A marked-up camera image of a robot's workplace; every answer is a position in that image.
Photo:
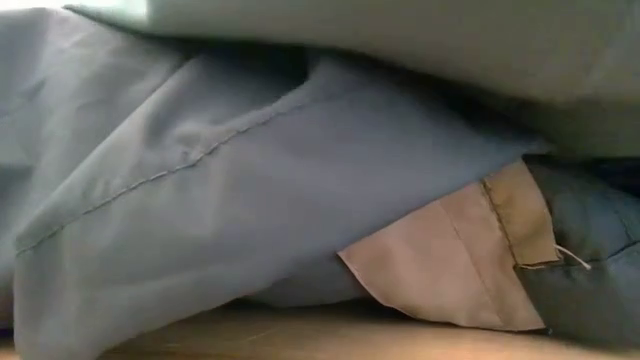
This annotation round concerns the grey-brown garment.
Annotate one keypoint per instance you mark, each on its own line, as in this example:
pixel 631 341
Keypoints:
pixel 200 225

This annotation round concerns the teal grey shirt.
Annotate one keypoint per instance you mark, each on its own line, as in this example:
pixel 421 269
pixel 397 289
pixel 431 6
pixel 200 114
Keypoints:
pixel 400 40

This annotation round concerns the dark green garment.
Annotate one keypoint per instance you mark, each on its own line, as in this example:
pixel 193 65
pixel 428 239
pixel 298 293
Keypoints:
pixel 590 300

